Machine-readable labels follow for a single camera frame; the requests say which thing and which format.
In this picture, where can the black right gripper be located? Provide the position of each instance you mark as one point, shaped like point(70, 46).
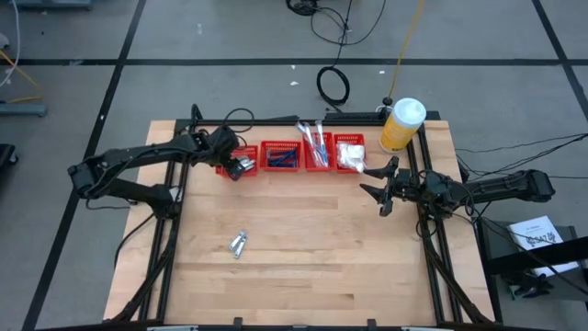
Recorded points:
point(406, 186)

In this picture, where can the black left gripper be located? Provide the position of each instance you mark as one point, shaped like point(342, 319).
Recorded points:
point(222, 144)

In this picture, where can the silver metal nail clipper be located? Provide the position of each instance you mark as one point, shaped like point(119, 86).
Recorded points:
point(245, 163)
point(241, 250)
point(237, 241)
point(252, 162)

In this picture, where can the cotton pads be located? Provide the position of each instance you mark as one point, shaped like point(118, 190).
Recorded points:
point(360, 163)
point(347, 154)

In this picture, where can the blue disposable razor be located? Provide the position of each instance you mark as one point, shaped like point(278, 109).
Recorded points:
point(280, 161)
point(282, 165)
point(287, 155)
point(272, 158)

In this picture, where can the bagged blue white toothbrush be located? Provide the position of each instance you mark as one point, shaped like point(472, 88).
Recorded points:
point(316, 154)
point(305, 135)
point(320, 138)

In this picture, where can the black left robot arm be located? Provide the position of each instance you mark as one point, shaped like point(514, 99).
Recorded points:
point(138, 154)

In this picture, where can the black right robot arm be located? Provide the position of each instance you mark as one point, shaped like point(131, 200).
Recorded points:
point(500, 186)

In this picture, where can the red plastic mesh basket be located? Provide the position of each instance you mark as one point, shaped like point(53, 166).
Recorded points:
point(280, 144)
point(349, 137)
point(250, 151)
point(307, 163)

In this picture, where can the yellow bottle with white cap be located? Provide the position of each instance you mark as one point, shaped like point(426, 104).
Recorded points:
point(399, 128)

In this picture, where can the black side cart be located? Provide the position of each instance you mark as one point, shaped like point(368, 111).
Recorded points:
point(496, 243)

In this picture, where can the black table edge clamp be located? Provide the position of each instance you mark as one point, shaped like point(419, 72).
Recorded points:
point(237, 324)
point(372, 324)

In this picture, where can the white printed booklet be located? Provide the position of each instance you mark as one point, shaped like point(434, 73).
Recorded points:
point(533, 227)

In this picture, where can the black clamp tool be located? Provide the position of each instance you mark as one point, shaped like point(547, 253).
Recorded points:
point(528, 285)

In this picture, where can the black equipment foot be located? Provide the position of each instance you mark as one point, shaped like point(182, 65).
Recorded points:
point(5, 158)

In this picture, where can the small white object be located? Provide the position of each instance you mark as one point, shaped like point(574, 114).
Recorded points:
point(3, 41)

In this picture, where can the black metal table frame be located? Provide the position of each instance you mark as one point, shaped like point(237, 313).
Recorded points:
point(275, 122)

